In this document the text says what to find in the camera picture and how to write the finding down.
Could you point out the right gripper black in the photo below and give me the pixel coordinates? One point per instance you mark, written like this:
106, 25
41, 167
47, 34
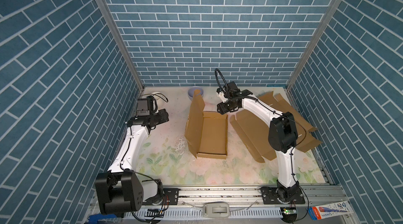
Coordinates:
221, 109

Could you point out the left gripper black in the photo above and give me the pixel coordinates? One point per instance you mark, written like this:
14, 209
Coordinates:
163, 116

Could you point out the brown cardboard box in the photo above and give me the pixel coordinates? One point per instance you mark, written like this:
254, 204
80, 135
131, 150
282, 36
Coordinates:
206, 132

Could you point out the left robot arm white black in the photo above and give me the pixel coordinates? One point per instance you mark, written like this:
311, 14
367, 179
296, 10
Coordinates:
121, 188

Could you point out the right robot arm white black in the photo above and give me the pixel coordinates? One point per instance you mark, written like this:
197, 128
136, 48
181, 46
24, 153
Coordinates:
282, 135

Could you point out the white ceramic mug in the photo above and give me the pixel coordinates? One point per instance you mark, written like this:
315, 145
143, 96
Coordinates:
161, 99

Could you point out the flat brown cardboard sheet middle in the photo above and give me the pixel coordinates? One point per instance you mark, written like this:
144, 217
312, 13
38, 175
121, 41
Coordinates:
254, 134

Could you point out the flat brown cardboard sheet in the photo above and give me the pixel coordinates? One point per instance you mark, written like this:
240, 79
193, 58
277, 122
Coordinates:
306, 140
254, 134

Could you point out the lavender speckled ceramic cup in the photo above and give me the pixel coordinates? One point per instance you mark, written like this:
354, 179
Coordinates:
195, 89

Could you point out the flat brown cardboard sheet right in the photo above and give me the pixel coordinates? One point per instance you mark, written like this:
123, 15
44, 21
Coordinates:
306, 140

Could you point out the blue tool at bottom left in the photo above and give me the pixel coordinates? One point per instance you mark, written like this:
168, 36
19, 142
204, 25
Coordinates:
103, 219

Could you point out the small green circuit board right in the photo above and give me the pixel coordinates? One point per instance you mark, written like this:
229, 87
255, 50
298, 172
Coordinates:
289, 211

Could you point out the white red blue carton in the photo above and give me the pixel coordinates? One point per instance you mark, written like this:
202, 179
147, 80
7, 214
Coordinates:
330, 210

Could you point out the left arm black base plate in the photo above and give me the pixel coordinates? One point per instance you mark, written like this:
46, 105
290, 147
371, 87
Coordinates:
169, 197

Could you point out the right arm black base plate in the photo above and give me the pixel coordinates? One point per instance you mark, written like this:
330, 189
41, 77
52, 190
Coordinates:
282, 196

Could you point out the grey plastic handle clamp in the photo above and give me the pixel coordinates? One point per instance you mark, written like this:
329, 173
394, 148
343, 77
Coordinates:
216, 210

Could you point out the aluminium mounting rail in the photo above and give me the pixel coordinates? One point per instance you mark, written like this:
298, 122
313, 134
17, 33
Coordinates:
239, 195

